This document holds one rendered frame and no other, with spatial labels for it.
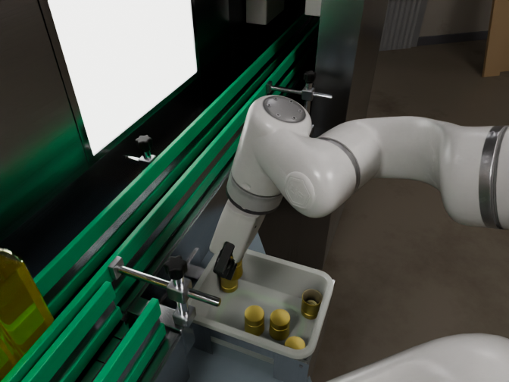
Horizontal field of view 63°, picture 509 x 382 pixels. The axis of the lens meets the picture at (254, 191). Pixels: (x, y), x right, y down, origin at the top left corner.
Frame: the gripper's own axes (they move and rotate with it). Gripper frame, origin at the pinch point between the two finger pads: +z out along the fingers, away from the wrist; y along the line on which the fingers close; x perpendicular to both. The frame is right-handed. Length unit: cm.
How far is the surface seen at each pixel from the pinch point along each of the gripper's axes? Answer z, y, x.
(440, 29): 68, -396, 59
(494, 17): 29, -339, 82
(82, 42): -17.1, -12.2, -35.9
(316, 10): -11, -84, -13
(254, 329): 11.1, 2.7, 8.4
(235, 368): 15.6, 8.3, 8.2
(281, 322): 8.0, 1.2, 11.8
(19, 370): -0.5, 27.3, -14.5
